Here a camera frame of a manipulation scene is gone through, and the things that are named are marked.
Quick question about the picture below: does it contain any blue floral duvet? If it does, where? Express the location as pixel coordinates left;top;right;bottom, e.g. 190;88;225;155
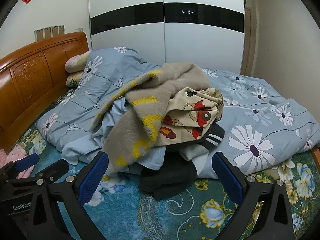
36;46;320;179

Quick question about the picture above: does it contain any white wardrobe with black stripe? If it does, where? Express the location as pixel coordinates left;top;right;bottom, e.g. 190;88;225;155
89;0;245;74

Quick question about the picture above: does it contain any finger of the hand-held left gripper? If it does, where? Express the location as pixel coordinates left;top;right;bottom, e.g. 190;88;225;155
7;159;70;188
0;153;40;180

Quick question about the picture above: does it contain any pale mint garment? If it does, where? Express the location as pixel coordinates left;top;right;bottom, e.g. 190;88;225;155
179;146;212;178

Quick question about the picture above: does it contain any light blue garment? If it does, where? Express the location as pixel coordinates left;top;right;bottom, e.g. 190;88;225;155
61;96;167;175

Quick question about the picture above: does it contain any grey fuzzy sweater yellow pattern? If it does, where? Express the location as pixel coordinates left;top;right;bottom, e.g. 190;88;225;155
91;62;213;174

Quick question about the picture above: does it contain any wooden headboard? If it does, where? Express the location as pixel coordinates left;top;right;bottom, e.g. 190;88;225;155
0;32;90;153

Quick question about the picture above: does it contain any pink floral pillow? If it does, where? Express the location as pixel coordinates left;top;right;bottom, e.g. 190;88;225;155
65;54;89;73

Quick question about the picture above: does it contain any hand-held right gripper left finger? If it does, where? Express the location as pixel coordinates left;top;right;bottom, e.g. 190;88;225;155
26;151;110;240

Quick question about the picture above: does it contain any beige cartoon print cloth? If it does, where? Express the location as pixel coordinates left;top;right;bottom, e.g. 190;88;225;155
160;87;224;147

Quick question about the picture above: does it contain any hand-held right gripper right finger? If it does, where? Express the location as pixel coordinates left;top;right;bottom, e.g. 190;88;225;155
211;151;294;240

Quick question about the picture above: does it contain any pink cloth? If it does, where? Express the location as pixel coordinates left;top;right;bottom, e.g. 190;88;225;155
0;145;35;179

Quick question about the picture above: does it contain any yellow floral pillow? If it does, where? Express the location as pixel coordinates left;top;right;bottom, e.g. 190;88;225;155
66;71;84;88

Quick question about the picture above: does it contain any green floral bed sheet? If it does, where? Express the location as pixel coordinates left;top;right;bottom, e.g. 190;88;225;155
0;87;320;240

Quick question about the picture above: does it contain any dark grey garment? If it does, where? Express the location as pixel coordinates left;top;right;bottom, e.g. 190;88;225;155
139;160;198;200

